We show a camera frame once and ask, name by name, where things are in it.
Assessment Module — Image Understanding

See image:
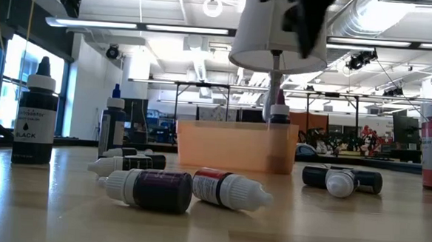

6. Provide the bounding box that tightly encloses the large blue food coloring bottle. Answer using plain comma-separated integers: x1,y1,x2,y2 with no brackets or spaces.
97,82,128,161

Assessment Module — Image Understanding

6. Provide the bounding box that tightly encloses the black ceiling camera rig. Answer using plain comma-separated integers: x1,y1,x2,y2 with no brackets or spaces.
345,47,379,73

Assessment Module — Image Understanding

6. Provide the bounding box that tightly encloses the small purple food coloring bottle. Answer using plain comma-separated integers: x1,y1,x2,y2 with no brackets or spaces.
95,166,195,215

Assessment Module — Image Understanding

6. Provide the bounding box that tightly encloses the orange translucent plastic bin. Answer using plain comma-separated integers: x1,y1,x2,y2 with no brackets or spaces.
174,118,300,175

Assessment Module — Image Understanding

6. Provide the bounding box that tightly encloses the long ceiling light strip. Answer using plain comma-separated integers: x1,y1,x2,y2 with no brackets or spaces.
326,35,432,52
44,15,237,38

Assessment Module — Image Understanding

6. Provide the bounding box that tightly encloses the large maroon-tipped food coloring bottle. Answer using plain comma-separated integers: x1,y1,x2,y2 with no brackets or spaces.
269,87,292,126

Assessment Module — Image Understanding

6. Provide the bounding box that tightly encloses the white ring light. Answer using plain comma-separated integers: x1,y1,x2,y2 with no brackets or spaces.
201,0,225,19

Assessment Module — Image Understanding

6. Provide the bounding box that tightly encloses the small red food coloring bottle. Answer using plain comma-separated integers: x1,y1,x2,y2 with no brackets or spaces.
324,167,361,200

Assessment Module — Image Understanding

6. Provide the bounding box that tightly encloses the large black food coloring bottle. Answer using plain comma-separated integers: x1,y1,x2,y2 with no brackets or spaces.
10,54,62,167

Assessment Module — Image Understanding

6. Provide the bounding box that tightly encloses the small red-banded white-label bottle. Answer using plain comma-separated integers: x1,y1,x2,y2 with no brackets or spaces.
190,167,276,214

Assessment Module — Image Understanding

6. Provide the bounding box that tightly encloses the large blue-framed window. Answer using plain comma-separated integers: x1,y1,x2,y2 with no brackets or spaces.
0,31,72,137

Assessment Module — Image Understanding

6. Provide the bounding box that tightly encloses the white shade table lamp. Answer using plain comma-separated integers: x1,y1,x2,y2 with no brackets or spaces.
224,0,332,126

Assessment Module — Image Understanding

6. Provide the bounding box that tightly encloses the black monitor on stand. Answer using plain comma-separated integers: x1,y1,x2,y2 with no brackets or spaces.
391,114,422,146

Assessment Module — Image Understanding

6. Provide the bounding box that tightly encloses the round black ceiling camera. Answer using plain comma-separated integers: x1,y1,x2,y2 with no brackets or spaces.
105,44,121,61

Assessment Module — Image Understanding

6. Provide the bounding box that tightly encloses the small black white-capped bottle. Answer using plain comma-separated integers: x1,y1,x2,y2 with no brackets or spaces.
135,148,168,171
87,153,154,180
101,146,138,160

